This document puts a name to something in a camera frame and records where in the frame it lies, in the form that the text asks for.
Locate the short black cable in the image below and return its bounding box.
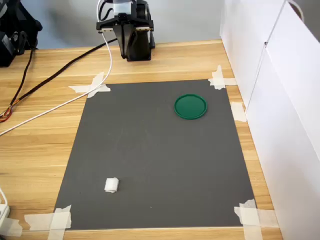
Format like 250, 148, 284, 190
100, 0, 117, 22

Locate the white cord loop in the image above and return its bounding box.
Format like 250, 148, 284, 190
288, 0, 306, 22

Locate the white camera cable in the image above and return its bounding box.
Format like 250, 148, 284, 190
0, 0, 113, 137

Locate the black chair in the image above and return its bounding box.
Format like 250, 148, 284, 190
0, 0, 44, 57

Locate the white partition panel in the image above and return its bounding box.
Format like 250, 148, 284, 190
219, 0, 287, 111
244, 0, 320, 240

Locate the round green lid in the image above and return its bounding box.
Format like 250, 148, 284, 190
173, 93, 208, 121

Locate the dark grey mat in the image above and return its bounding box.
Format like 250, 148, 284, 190
53, 79, 258, 230

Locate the white gripper camera box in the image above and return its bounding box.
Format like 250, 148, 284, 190
112, 0, 134, 19

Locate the black braided cable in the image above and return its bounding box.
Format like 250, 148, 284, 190
0, 37, 118, 124

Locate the thin black cable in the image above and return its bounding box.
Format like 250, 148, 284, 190
7, 47, 36, 108

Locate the white tape strip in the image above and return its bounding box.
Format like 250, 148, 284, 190
86, 71, 105, 99
230, 101, 249, 123
68, 83, 112, 94
214, 64, 225, 91
207, 77, 237, 87
23, 211, 73, 231
233, 206, 280, 229
0, 216, 24, 238
46, 204, 73, 240
238, 198, 264, 240

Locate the small white plastic terminal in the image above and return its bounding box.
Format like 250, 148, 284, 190
103, 177, 120, 195

